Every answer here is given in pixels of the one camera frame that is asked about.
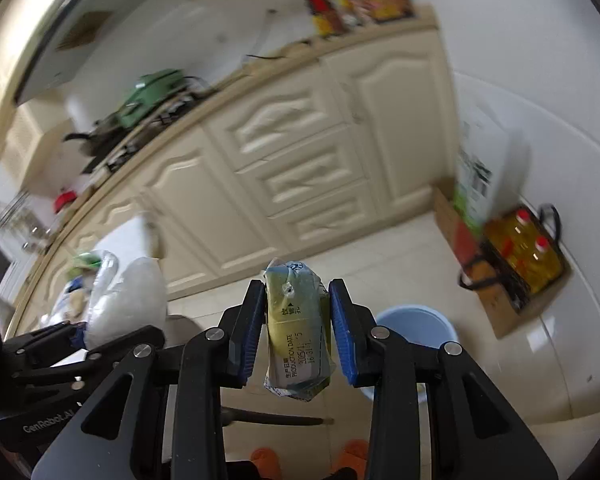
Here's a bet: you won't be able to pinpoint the white plastic bag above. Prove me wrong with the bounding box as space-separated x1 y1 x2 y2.
86 256 168 351

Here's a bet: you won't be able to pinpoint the cream arched cabinet door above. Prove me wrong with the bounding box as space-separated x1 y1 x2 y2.
142 127 276 281
350 30 453 211

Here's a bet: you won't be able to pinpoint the cream louvred wall cabinet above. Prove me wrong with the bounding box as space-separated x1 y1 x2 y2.
0 105 76 186

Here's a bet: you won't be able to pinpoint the yellow cooking oil bottle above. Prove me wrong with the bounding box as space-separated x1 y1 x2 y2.
505 235 566 296
485 210 536 261

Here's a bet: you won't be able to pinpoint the cream kitchen cabinet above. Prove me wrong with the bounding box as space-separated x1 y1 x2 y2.
10 15 456 306

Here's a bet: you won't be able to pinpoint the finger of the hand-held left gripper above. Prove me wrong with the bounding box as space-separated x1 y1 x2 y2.
10 325 165 401
2 322 88 356

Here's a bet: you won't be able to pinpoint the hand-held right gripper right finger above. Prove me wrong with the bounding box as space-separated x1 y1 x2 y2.
328 278 561 480

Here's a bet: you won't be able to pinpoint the blue plastic bin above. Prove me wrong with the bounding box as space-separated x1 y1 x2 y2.
375 305 457 403

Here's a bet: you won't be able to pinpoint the clear bag with green contents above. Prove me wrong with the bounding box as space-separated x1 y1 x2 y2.
50 249 118 331

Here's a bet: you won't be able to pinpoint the metal rack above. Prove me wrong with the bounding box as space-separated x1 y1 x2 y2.
0 195 56 256

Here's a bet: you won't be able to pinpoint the crushed green drink carton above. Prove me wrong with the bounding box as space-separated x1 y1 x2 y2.
262 258 337 401

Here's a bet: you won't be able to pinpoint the cardboard box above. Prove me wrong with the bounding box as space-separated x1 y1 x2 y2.
432 185 573 339

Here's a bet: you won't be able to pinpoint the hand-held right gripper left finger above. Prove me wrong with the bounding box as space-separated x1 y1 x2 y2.
32 279 268 480

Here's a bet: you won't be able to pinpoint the gas stove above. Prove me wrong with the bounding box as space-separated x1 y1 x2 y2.
80 95 216 176

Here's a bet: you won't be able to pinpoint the cream cabinet drawer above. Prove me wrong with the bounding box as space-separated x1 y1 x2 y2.
204 67 351 170
235 127 370 217
269 182 385 259

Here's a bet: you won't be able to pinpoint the green kitchen appliance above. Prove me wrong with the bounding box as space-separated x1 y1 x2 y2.
117 69 186 128

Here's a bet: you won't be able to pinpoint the steel range hood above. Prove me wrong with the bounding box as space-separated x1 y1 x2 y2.
12 0 161 106

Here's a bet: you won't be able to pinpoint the cooking oil bottles in carrier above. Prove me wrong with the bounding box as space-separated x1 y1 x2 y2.
457 203 566 311

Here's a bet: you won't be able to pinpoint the dark table leg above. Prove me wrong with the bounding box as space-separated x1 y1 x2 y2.
222 407 336 428

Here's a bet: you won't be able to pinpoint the black frying pan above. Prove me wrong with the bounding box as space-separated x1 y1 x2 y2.
62 115 131 151

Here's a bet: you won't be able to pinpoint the white green printed carton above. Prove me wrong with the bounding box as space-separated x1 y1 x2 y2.
452 95 531 236

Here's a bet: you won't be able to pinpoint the orange slipper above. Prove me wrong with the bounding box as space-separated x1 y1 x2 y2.
250 448 283 478
337 439 370 476

